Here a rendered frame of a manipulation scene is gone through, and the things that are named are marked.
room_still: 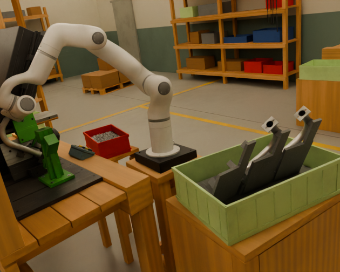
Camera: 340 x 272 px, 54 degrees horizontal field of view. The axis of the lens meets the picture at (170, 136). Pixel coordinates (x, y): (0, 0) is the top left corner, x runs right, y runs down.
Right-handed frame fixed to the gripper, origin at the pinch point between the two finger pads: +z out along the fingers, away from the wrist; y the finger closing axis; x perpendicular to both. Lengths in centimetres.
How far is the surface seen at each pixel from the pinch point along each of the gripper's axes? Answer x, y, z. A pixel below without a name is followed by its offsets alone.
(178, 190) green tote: 14, -67, -66
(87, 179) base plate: 18, -41, -27
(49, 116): -14.7, -21.8, 14.2
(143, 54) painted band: -530, -339, 616
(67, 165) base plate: 11.3, -37.5, -3.1
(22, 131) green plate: 3.3, -10.0, 3.0
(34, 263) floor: 69, -75, 85
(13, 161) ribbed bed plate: 18.6, -12.9, 6.0
